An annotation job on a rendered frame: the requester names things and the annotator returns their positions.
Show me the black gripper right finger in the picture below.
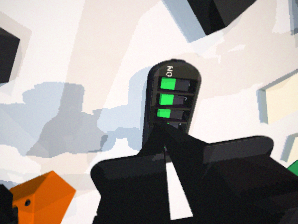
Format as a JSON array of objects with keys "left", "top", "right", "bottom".
[{"left": 161, "top": 122, "right": 274, "bottom": 216}]

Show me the green flat rectangular card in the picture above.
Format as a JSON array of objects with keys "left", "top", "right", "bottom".
[{"left": 287, "top": 160, "right": 298, "bottom": 176}]

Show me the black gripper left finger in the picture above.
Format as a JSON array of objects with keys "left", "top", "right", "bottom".
[{"left": 90, "top": 122, "right": 171, "bottom": 216}]

